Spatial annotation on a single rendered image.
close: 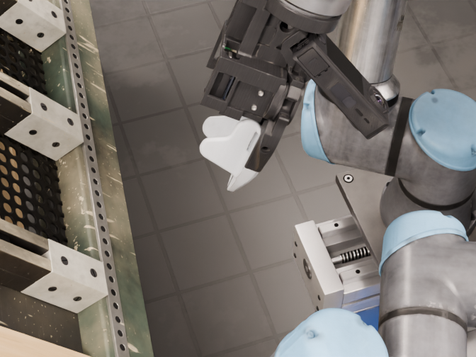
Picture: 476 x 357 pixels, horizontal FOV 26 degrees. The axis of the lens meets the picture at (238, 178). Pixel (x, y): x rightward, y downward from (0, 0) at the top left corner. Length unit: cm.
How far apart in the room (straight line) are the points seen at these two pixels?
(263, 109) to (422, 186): 62
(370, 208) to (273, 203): 127
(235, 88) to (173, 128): 214
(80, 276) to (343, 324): 89
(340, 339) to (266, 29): 28
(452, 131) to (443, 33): 191
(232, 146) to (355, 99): 12
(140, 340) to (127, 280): 11
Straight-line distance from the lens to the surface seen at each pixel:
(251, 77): 89
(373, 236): 160
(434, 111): 146
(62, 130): 182
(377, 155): 146
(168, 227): 283
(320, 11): 86
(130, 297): 176
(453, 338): 87
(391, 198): 158
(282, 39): 90
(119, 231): 183
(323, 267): 161
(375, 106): 93
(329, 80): 90
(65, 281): 162
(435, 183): 148
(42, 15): 199
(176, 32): 329
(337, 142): 146
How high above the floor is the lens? 238
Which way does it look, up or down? 54 degrees down
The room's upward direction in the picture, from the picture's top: straight up
